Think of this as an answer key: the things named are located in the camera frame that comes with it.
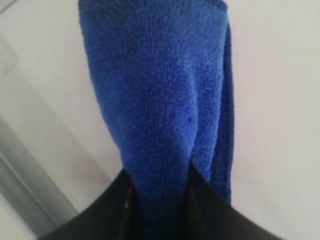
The blue microfibre cloth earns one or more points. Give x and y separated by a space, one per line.
162 75

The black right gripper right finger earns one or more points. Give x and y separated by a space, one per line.
209 217

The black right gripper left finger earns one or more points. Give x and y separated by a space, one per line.
110 217

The white board with aluminium frame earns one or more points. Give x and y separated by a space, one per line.
48 100

